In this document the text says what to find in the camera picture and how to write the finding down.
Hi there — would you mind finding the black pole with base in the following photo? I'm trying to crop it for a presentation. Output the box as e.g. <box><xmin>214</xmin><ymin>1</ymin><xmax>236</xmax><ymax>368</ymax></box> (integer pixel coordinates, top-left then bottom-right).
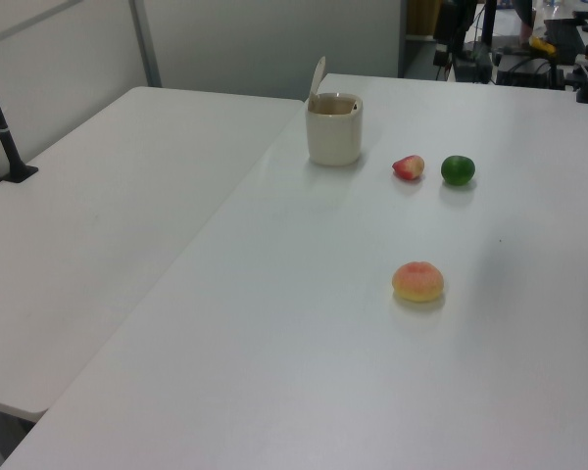
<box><xmin>0</xmin><ymin>48</ymin><xmax>39</xmax><ymax>184</ymax></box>

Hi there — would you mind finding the yellow object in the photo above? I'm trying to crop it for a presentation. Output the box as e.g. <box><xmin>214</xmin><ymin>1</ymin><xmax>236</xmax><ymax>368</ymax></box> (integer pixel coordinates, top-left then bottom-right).
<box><xmin>527</xmin><ymin>34</ymin><xmax>558</xmax><ymax>56</ymax></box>

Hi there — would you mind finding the black equipment stack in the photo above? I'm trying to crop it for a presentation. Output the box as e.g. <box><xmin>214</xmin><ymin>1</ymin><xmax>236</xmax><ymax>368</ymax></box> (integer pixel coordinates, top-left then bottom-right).
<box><xmin>433</xmin><ymin>0</ymin><xmax>495</xmax><ymax>84</ymax></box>

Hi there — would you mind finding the black vertical tripod pole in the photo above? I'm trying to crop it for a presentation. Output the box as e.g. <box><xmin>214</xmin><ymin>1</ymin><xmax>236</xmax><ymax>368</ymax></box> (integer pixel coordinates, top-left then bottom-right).
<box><xmin>480</xmin><ymin>0</ymin><xmax>499</xmax><ymax>48</ymax></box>

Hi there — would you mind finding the orange yellow toy peach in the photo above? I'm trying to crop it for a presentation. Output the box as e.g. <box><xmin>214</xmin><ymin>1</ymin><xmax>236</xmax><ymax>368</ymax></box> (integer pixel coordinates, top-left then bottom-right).
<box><xmin>390</xmin><ymin>260</ymin><xmax>445</xmax><ymax>304</ymax></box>

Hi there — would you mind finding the red yellow toy strawberry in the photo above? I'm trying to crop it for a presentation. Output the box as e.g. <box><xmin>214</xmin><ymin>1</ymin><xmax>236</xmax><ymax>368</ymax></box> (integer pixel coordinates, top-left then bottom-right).
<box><xmin>391</xmin><ymin>154</ymin><xmax>426</xmax><ymax>183</ymax></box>

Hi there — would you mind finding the black equipment box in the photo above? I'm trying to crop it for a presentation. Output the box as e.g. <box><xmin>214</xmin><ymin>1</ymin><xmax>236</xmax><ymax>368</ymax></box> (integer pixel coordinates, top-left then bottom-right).
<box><xmin>494</xmin><ymin>48</ymin><xmax>567</xmax><ymax>90</ymax></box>

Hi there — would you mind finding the grey metal partition post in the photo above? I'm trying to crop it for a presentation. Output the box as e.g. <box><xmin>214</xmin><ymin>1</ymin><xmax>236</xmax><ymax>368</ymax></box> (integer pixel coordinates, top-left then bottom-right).
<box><xmin>128</xmin><ymin>0</ymin><xmax>164</xmax><ymax>90</ymax></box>

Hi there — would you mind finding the cream garbage bin with lid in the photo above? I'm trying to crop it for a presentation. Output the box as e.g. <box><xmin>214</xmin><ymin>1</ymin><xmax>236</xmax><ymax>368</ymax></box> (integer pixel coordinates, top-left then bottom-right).
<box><xmin>305</xmin><ymin>55</ymin><xmax>365</xmax><ymax>167</ymax></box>

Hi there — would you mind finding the green toy lime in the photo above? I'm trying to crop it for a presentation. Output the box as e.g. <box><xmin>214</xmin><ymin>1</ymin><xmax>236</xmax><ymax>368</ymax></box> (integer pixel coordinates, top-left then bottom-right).
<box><xmin>440</xmin><ymin>154</ymin><xmax>476</xmax><ymax>188</ymax></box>

